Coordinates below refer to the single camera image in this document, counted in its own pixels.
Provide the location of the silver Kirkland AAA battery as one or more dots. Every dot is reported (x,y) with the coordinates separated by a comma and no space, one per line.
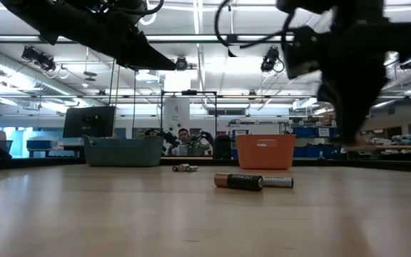
(279,182)
(193,168)

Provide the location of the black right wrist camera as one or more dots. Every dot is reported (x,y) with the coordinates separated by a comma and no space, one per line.
(300,53)

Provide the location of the silver ventilation duct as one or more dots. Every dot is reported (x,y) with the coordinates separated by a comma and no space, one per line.
(13,76)

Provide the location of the black ceiling speaker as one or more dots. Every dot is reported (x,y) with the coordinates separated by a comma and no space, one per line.
(408,65)

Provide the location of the blue plastic tub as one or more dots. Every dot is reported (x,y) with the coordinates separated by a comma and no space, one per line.
(39,144)

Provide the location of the black rounded bin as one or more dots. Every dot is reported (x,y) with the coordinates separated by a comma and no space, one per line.
(222,147)

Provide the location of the black copper Duracell AA battery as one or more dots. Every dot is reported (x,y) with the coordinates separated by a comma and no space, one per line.
(239,182)
(181,167)

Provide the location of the black overhead camera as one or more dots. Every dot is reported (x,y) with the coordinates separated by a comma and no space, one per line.
(181,63)

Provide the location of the black ceiling camera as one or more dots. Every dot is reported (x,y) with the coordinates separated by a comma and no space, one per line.
(270,59)
(38,59)

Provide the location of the teal plastic bin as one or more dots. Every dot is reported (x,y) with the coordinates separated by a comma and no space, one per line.
(121,151)

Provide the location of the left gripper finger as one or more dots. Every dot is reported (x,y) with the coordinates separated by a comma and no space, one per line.
(148,57)

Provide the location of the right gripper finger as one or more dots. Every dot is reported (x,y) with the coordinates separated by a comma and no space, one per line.
(342,114)
(364,110)

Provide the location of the black aluminium table frame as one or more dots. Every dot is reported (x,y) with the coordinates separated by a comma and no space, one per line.
(30,162)

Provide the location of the blue storage bin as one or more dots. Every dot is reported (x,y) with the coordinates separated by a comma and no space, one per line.
(316,152)
(303,131)

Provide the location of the person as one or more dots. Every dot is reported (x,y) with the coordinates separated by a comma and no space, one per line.
(183,141)

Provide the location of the orange plastic bin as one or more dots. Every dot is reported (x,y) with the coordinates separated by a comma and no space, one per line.
(265,151)

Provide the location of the wooden workbench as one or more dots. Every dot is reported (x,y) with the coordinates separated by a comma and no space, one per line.
(398,147)

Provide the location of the black computer monitor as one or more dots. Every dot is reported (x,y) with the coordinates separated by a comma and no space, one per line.
(88,121)

